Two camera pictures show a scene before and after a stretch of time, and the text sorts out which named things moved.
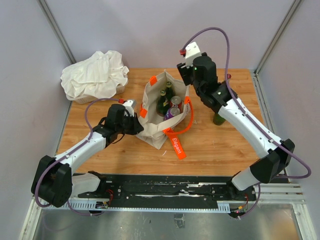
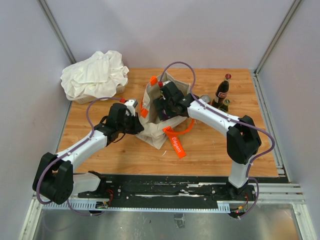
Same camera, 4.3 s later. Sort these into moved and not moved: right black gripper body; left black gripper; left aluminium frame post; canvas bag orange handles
Moved: right black gripper body
Not moved: left black gripper; left aluminium frame post; canvas bag orange handles
